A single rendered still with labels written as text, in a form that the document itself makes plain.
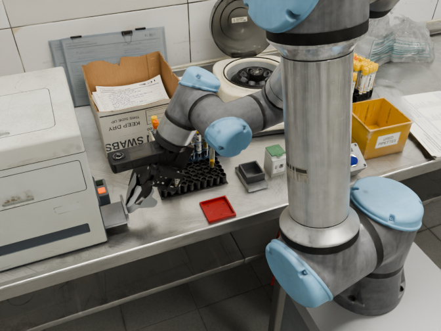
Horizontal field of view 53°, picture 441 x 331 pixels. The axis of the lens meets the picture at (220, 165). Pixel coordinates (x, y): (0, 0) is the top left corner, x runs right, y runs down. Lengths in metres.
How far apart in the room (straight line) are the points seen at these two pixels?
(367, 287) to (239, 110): 0.38
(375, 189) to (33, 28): 1.05
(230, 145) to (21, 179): 0.38
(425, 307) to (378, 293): 0.11
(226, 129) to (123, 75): 0.71
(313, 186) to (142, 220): 0.55
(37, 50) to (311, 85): 1.05
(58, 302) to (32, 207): 0.84
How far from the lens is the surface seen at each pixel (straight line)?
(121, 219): 1.01
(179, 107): 0.87
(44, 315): 1.71
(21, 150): 0.84
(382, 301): 0.86
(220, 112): 0.80
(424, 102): 1.55
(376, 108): 1.35
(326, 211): 0.61
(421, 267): 0.98
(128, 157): 0.91
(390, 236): 0.73
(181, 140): 0.89
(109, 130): 1.19
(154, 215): 1.06
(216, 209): 1.05
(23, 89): 0.99
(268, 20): 0.49
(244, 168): 1.14
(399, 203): 0.74
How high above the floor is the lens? 1.63
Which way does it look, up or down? 40 degrees down
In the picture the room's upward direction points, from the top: straight up
